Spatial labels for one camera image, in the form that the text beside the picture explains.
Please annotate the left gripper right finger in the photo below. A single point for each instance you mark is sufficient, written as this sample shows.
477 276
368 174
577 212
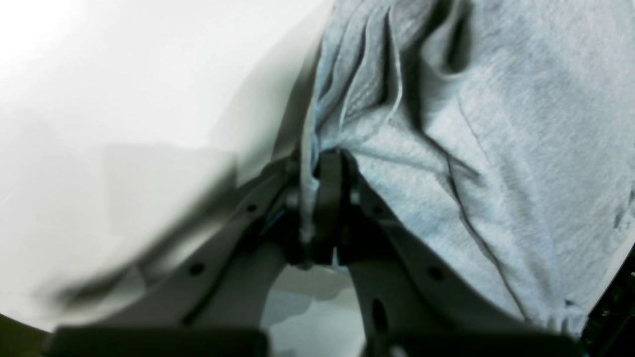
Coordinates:
412 303

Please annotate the grey T-shirt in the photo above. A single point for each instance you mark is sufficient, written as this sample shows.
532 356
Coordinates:
500 132

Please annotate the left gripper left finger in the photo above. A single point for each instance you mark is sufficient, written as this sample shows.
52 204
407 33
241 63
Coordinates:
212 303

